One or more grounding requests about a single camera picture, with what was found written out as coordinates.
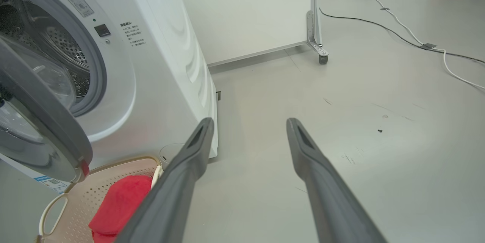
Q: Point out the cream perforated laundry basket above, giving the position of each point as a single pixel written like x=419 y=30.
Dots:
x=83 y=197

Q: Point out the white front-load washing machine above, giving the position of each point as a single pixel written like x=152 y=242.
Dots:
x=163 y=95

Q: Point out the black round washer door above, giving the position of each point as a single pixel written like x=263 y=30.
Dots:
x=41 y=114

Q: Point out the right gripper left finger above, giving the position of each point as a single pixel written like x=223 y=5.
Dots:
x=178 y=190

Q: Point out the black text sticker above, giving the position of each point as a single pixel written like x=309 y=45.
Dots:
x=133 y=34

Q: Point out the plain red garment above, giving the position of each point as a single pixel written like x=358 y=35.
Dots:
x=121 y=201

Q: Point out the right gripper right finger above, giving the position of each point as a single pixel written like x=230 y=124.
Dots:
x=326 y=190

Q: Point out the black caster wheel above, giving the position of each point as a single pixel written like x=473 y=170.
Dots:
x=323 y=60

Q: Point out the blue energy label sticker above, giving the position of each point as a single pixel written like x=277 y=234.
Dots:
x=53 y=185

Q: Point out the white partition panel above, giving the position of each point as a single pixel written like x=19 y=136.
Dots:
x=242 y=11

